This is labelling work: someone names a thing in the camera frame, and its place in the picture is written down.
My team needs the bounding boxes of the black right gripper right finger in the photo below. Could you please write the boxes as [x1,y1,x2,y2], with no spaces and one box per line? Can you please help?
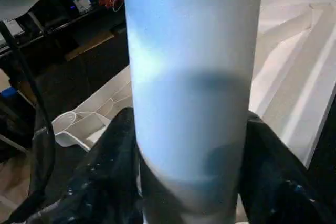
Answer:
[239,114,336,224]

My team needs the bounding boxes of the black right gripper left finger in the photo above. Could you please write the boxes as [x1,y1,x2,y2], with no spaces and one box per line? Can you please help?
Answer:
[31,107,143,224]

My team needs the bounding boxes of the white plastic table top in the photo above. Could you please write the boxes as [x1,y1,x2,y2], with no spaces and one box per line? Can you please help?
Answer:
[52,0,336,168]

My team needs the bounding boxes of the white plastic table leg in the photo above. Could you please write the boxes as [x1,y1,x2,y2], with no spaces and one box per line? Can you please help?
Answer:
[122,0,264,224]

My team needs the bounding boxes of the black work surface mat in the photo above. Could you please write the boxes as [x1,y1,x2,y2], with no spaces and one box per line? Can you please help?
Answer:
[21,22,336,224]

